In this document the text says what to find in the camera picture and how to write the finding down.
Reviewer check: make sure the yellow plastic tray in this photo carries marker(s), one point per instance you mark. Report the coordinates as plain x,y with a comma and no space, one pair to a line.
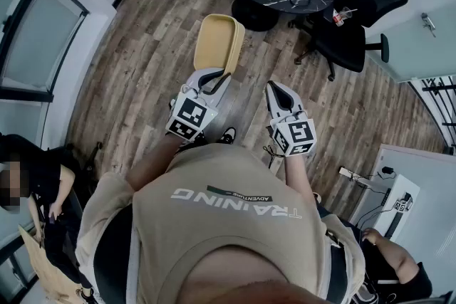
213,41

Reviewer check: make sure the clear plastic cup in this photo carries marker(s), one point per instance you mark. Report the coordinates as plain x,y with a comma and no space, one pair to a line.
342,16

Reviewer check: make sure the person's left forearm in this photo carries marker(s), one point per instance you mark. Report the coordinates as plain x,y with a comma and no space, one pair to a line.
153,167

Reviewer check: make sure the white printed box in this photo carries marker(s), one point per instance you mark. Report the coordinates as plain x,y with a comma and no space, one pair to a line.
397,204

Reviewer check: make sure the white power strip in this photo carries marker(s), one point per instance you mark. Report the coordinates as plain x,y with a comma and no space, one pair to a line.
352,176

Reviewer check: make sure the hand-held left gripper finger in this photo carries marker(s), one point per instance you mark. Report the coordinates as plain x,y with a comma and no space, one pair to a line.
221,90
199,76

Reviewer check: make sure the black framed window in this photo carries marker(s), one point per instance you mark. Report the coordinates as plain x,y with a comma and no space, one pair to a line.
32,39

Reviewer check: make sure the black power adapter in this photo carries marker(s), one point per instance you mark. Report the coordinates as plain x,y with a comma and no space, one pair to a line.
386,171

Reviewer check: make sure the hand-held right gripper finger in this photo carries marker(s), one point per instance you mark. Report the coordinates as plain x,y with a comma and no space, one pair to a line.
272,99
295,101

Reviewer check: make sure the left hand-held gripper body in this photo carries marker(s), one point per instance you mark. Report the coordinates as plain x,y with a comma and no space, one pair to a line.
189,117

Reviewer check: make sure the black metal railing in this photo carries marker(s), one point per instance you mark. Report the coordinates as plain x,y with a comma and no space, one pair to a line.
440,107

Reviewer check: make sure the person's beige t-shirt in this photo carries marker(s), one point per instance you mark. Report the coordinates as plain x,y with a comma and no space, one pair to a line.
221,224

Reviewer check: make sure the person's right forearm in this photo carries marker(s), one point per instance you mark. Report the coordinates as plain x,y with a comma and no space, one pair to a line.
297,174

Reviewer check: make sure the black office chair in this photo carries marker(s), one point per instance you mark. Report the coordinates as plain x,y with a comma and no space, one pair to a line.
352,39

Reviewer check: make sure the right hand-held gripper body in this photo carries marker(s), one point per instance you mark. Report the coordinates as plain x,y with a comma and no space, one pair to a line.
297,135

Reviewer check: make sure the white desk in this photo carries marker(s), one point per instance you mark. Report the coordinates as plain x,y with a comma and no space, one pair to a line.
427,167

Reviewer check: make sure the person's left shoe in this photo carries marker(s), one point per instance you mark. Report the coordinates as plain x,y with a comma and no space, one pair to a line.
228,135

